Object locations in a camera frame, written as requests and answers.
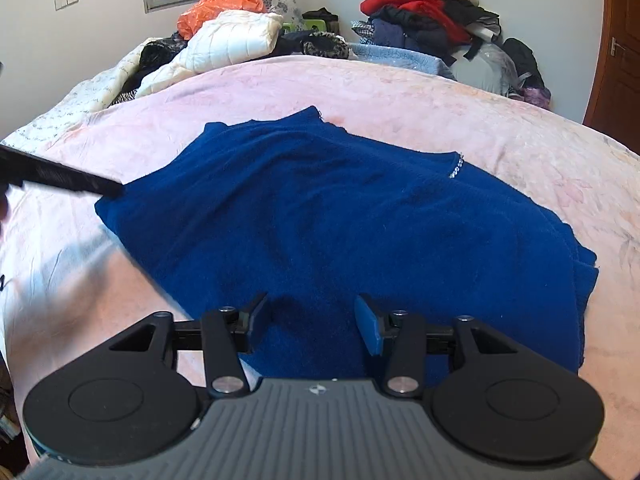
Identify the black patterned clothing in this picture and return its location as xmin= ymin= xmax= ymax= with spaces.
xmin=107 ymin=34 xmax=190 ymax=108

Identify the pile of clothes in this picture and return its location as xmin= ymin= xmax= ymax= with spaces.
xmin=351 ymin=0 xmax=502 ymax=57

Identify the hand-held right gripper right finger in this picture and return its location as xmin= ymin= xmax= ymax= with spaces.
xmin=354 ymin=294 xmax=524 ymax=397

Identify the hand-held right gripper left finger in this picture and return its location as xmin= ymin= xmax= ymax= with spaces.
xmin=107 ymin=292 xmax=271 ymax=397

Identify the black garment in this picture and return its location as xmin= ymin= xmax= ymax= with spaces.
xmin=501 ymin=37 xmax=546 ymax=92

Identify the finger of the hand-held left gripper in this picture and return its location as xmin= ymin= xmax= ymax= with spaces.
xmin=0 ymin=145 xmax=126 ymax=199

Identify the purple bag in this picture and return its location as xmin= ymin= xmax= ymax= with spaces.
xmin=520 ymin=86 xmax=552 ymax=109

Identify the white patterned quilt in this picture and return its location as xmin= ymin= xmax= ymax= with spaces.
xmin=0 ymin=42 xmax=151 ymax=147

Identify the green plastic object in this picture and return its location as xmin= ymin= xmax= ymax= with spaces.
xmin=284 ymin=17 xmax=328 ymax=33

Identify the blue beaded sweater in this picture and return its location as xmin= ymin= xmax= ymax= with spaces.
xmin=94 ymin=105 xmax=600 ymax=382

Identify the leopard print cloth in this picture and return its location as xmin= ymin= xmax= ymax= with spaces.
xmin=299 ymin=31 xmax=351 ymax=61

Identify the wooden door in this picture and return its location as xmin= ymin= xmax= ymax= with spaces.
xmin=582 ymin=0 xmax=640 ymax=157

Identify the clear plastic bag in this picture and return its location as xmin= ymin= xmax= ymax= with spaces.
xmin=448 ymin=41 xmax=519 ymax=97

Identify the white quilted jacket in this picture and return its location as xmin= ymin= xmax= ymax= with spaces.
xmin=135 ymin=9 xmax=284 ymax=99

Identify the light blue towel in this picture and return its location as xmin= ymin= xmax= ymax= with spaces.
xmin=346 ymin=42 xmax=457 ymax=81

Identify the floral pillow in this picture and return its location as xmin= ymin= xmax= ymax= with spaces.
xmin=260 ymin=0 xmax=307 ymax=35

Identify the pink blanket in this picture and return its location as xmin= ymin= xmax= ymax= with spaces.
xmin=0 ymin=54 xmax=640 ymax=480

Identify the orange plastic bag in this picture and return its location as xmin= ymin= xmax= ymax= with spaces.
xmin=177 ymin=0 xmax=269 ymax=41

